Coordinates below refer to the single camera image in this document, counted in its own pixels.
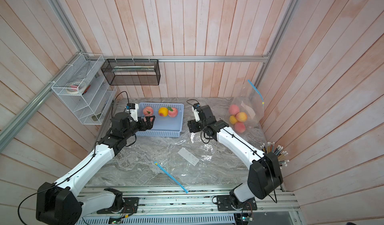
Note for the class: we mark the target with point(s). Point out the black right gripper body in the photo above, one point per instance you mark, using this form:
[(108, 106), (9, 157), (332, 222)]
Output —
[(196, 127)]

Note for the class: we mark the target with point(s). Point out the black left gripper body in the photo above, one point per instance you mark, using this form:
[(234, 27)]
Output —
[(139, 125)]

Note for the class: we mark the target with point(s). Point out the orange peach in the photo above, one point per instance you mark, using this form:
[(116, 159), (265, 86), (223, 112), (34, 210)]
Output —
[(241, 117)]

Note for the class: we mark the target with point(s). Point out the clear zip-top bag blue zipper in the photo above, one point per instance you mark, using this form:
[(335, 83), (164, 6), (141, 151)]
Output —
[(250, 101)]

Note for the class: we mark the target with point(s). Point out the yellow red peach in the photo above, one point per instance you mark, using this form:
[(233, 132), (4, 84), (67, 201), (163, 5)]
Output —
[(233, 120)]

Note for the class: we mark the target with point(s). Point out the large pink peach front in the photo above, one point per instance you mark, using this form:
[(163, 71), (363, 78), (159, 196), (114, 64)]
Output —
[(234, 110)]

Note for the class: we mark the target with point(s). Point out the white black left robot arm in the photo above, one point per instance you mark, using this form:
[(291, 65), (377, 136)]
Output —
[(58, 203)]

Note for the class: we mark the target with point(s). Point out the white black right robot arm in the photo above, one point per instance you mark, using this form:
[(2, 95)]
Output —
[(264, 167)]

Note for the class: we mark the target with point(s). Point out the yellow mango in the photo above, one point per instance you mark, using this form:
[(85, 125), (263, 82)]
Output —
[(163, 112)]

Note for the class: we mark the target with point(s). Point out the light blue plastic basket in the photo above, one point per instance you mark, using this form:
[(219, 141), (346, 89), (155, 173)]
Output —
[(163, 126)]

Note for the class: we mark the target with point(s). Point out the tape roll on shelf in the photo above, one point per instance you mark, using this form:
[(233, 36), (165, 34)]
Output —
[(76, 87)]

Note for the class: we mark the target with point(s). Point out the bundle of coloured pencils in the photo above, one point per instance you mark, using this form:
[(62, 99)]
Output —
[(278, 151)]

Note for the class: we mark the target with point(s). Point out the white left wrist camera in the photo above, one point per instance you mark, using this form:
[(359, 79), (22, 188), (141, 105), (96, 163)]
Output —
[(132, 110)]

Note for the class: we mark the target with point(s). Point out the black mesh wall basket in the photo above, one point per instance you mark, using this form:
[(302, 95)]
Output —
[(132, 72)]

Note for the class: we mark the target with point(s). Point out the white wire mesh shelf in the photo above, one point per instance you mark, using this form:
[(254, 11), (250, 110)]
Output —
[(85, 92)]

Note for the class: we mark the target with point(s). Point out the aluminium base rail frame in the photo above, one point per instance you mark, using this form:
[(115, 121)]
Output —
[(196, 206)]

